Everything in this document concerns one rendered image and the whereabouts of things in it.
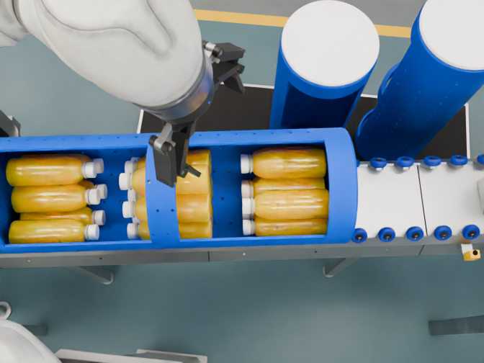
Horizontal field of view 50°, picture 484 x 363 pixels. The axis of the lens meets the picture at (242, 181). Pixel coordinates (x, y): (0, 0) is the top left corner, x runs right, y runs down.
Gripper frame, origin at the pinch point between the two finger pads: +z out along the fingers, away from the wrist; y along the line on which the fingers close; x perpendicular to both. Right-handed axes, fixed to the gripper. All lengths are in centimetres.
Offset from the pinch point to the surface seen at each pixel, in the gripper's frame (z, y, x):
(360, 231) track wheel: 69, -2, 28
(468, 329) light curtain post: 130, 8, 80
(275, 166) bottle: 52, -5, 3
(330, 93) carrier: 74, -33, 4
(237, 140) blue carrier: 44.8, -5.6, -6.8
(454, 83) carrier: 83, -54, 34
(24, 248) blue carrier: 42, 39, -39
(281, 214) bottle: 51, 5, 10
